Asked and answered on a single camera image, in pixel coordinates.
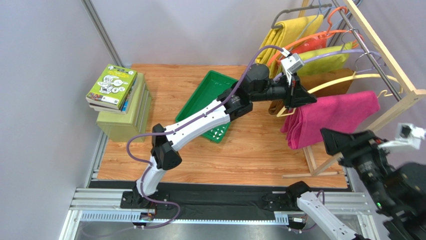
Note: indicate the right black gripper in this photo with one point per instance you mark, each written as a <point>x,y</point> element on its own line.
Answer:
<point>348,148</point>

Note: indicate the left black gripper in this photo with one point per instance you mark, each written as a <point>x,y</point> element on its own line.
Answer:
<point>296,95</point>

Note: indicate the pink trousers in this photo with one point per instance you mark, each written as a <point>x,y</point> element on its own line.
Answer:
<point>342,113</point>

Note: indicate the cream yellow hanger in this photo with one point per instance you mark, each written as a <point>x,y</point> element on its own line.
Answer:
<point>282,113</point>

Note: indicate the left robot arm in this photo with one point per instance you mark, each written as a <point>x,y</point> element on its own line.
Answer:
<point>255,85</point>

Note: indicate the lime green trousers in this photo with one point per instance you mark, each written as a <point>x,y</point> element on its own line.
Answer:
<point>325,64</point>

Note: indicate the red orange trousers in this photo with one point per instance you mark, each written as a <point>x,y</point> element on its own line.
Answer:
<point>314,42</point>

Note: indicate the yellow trousers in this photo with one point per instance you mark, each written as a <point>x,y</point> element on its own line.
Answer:
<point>292,30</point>

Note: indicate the orange hanger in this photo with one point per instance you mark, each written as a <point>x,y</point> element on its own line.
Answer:
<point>329,33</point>

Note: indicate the lilac hanger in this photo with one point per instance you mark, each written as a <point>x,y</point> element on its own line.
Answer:
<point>333,53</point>

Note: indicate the grey hanger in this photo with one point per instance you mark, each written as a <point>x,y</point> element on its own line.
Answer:
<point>310,6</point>

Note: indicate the green plastic tray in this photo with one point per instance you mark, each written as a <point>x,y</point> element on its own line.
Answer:
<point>212,85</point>

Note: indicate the wooden clothes rack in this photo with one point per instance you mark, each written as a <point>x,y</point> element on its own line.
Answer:
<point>358,64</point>

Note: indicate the black base mat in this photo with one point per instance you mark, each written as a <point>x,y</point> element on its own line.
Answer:
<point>205,201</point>

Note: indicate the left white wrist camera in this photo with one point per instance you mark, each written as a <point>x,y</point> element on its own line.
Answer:
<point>290,64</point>

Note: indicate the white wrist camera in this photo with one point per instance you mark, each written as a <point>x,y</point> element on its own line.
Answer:
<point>290,64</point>
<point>408,137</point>

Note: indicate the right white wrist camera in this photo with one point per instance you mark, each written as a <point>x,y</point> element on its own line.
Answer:
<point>408,137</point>

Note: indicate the metal hanging rail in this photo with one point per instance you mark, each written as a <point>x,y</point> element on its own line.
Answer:
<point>367,52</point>

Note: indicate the aluminium corner post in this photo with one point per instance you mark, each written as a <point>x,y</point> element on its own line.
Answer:
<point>100,28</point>

